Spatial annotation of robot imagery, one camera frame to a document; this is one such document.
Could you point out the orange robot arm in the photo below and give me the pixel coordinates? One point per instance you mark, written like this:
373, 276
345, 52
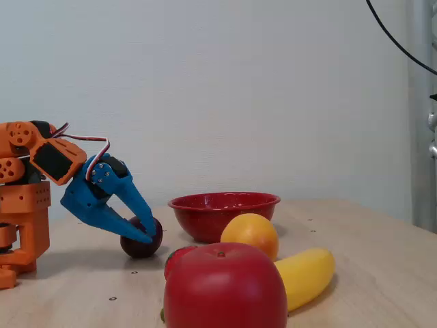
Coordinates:
24, 205

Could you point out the yellow banana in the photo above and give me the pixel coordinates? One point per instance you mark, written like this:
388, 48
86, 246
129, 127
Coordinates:
304, 276

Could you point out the red speckled bowl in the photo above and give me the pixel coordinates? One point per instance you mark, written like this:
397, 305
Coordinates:
198, 218

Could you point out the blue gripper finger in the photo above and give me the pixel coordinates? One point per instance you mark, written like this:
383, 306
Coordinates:
133, 198
119, 227

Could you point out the dark purple plum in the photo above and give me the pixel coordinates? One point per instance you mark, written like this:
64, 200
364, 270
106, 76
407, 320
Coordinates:
140, 249

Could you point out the red apple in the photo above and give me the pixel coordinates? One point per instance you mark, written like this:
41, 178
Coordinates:
225, 290

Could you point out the orange round fruit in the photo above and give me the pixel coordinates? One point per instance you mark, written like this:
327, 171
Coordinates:
249, 232

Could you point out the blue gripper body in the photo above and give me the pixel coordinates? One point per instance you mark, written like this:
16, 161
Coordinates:
89, 201

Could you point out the gray metal post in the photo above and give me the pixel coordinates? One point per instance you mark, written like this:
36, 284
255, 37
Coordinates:
421, 136

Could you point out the red strawberry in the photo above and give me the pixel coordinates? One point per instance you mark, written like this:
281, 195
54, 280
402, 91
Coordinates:
172, 261

